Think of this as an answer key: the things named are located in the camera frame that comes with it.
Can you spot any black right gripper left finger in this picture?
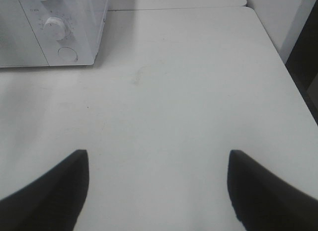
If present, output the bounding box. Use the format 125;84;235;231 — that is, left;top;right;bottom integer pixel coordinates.
0;150;89;231

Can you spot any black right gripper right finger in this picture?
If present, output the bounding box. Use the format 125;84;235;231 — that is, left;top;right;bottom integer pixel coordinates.
227;150;318;231

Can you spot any round white door button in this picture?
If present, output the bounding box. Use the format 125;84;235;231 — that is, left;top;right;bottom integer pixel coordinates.
58;47;78;62

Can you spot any white microwave door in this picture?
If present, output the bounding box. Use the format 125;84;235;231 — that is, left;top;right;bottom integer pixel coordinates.
0;0;49;68

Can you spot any lower white timer knob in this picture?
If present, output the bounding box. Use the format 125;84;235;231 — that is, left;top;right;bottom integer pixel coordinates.
43;17;69;41

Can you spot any white microwave oven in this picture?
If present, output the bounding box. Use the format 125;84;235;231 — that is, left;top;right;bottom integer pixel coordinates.
0;0;110;68

